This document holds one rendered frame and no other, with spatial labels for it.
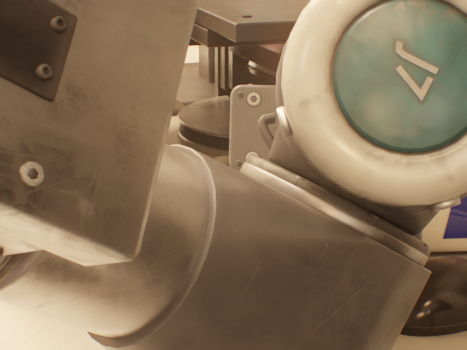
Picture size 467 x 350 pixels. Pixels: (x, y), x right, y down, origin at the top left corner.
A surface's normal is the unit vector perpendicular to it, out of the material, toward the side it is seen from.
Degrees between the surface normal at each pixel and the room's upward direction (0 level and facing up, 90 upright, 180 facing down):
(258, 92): 70
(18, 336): 0
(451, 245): 90
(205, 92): 0
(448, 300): 61
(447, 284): 39
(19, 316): 0
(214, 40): 90
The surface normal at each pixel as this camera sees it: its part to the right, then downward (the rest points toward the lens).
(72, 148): 0.68, -0.14
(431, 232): 0.09, 0.14
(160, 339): -0.06, 0.52
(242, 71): 0.32, 0.29
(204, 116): 0.00, -0.95
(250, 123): -0.07, -0.04
